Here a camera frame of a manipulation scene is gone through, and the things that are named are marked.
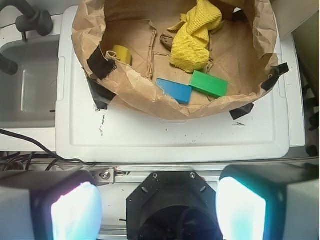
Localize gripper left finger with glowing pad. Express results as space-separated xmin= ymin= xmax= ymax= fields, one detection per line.
xmin=0 ymin=170 xmax=103 ymax=240

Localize brown paper bag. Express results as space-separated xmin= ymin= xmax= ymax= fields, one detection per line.
xmin=71 ymin=0 xmax=279 ymax=120

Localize white plastic tray lid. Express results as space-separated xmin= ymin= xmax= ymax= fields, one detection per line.
xmin=55 ymin=6 xmax=290 ymax=164

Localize black tape upper right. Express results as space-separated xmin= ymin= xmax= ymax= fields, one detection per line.
xmin=261 ymin=63 xmax=289 ymax=92

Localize green rectangular block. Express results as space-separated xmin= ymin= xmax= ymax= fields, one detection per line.
xmin=189 ymin=70 xmax=228 ymax=98

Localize black tape piece right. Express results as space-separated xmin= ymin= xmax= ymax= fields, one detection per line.
xmin=229 ymin=103 xmax=255 ymax=120

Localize dark grey faucet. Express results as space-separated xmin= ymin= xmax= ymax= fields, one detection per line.
xmin=0 ymin=0 xmax=54 ymax=43

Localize black cable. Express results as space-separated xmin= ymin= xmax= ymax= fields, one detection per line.
xmin=0 ymin=128 xmax=97 ymax=166

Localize yellow microfiber cloth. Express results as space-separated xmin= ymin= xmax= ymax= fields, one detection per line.
xmin=167 ymin=0 xmax=223 ymax=73

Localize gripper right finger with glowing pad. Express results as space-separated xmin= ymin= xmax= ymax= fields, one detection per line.
xmin=215 ymin=163 xmax=320 ymax=240

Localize aluminium rail with bracket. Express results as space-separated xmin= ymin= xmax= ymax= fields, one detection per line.
xmin=85 ymin=164 xmax=226 ymax=186

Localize grey toy sink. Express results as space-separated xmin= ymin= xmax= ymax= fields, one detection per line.
xmin=0 ymin=35 xmax=60 ymax=129

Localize black tape piece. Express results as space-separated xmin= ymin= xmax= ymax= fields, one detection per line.
xmin=229 ymin=103 xmax=255 ymax=120
xmin=87 ymin=77 xmax=116 ymax=110

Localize brown wooden piece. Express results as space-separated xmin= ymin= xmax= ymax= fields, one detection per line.
xmin=159 ymin=32 xmax=174 ymax=51

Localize black octagonal mount plate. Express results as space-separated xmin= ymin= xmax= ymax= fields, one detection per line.
xmin=126 ymin=171 xmax=224 ymax=240

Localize black tape on bag rim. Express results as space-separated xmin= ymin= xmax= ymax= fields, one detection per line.
xmin=87 ymin=46 xmax=117 ymax=80

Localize black tape piece left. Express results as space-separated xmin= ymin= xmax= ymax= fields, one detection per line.
xmin=87 ymin=77 xmax=116 ymax=110

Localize yellow cylinder block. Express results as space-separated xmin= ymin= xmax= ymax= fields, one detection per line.
xmin=112 ymin=45 xmax=132 ymax=66

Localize blue rectangular block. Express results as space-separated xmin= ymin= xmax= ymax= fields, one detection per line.
xmin=155 ymin=78 xmax=192 ymax=105

